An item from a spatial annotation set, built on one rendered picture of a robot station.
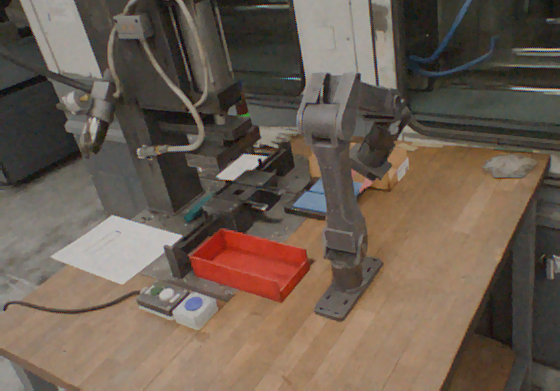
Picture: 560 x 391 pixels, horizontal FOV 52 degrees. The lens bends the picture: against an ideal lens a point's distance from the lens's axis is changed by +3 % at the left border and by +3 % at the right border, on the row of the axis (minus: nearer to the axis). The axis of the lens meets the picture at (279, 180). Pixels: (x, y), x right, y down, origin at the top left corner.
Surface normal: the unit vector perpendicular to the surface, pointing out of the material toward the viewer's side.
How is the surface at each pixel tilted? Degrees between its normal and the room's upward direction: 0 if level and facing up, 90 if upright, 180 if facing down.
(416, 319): 0
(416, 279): 0
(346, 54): 90
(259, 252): 90
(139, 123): 90
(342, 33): 90
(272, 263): 0
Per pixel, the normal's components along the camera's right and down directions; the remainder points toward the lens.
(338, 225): -0.51, 0.52
